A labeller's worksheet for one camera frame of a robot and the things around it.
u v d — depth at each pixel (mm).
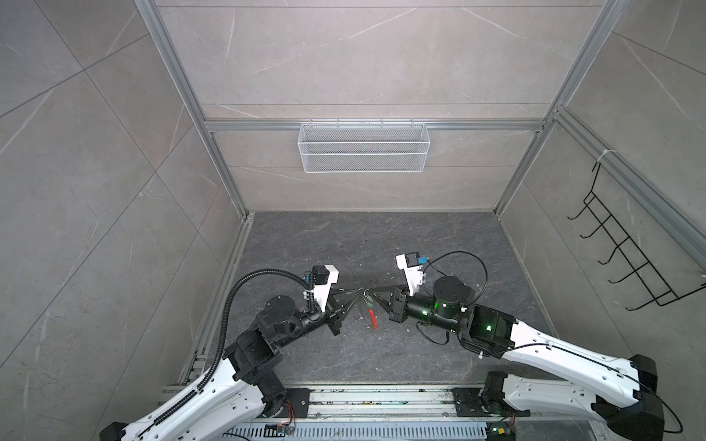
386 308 580
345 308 592
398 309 536
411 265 564
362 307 615
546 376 466
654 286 611
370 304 635
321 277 514
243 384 476
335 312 528
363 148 1007
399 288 570
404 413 730
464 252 485
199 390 445
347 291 587
